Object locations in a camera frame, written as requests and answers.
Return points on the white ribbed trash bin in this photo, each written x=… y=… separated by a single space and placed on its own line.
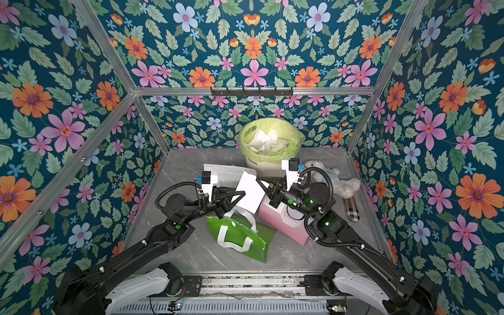
x=267 y=165

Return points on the white paper receipt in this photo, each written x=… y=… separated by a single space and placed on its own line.
x=254 y=194

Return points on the black wall hook rail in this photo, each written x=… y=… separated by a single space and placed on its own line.
x=249 y=92

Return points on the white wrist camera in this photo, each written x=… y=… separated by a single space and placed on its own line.
x=292 y=169
x=206 y=182

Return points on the white ventilation grille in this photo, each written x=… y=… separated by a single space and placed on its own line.
x=227 y=307

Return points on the white plush teddy bear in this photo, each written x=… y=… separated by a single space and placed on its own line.
x=345 y=188

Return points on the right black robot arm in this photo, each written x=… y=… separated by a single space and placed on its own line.
x=385 y=286

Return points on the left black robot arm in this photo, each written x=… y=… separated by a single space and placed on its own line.
x=111 y=285

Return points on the shredded paper scraps in bin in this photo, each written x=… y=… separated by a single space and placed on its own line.
x=267 y=142

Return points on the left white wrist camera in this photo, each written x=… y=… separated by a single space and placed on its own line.
x=206 y=182

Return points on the green white paper bag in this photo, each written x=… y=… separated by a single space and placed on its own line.
x=239 y=230

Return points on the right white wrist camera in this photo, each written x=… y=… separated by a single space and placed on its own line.
x=292 y=169

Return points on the plaid patterned case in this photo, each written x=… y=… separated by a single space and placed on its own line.
x=351 y=210

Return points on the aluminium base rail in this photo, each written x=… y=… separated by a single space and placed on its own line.
x=289 y=284

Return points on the pink blue gradient paper bag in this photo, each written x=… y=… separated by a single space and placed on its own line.
x=285 y=220

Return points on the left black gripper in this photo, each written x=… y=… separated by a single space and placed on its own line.
x=218 y=201

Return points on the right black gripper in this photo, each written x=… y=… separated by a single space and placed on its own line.
x=276 y=193

